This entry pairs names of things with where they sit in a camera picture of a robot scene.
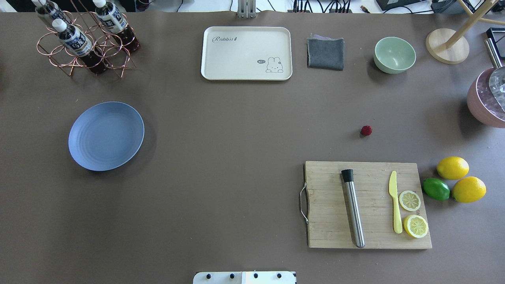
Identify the yellow lemon front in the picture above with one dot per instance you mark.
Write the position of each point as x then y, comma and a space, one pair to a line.
469, 189

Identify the lemon half slice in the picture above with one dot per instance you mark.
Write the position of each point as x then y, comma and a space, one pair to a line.
416, 226
409, 201

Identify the grey folded cloth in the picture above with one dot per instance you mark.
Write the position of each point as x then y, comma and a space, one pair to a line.
326, 52

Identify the dark drink bottle three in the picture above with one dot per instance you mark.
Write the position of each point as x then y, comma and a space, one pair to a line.
48, 11

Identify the dark drink bottle one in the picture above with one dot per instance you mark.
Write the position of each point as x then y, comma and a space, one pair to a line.
116, 24

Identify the green lime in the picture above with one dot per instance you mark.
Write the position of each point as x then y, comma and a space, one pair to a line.
436, 188

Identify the wooden stand with round base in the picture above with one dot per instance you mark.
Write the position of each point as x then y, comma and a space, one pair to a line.
449, 46

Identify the aluminium frame post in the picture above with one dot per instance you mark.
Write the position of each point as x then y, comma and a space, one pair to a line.
246, 9

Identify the blue plate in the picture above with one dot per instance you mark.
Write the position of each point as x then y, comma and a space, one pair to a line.
106, 136

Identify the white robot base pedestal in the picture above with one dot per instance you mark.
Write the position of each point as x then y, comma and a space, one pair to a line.
246, 277

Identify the yellow lemon back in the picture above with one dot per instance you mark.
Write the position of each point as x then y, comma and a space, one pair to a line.
452, 168

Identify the yellow plastic knife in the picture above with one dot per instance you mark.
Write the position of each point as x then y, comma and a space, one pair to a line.
392, 188

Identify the dark drink bottle two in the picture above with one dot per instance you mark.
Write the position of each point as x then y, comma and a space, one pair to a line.
80, 45

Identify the lemon half slice lower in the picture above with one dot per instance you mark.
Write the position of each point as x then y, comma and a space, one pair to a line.
416, 226

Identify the copper wire bottle rack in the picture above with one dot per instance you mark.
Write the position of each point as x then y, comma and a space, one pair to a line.
116, 57

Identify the green bowl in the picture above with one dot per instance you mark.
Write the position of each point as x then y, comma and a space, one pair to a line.
394, 55

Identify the cream rabbit tray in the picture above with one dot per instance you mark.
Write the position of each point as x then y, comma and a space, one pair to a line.
246, 53

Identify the red strawberry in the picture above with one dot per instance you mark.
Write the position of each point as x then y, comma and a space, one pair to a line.
366, 130

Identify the yellow lemon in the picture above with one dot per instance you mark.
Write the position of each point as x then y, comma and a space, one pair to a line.
452, 168
469, 189

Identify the lemon half slice upper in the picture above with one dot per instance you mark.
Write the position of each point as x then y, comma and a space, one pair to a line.
409, 201

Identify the pink bowl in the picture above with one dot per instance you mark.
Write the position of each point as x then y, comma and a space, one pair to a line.
482, 103

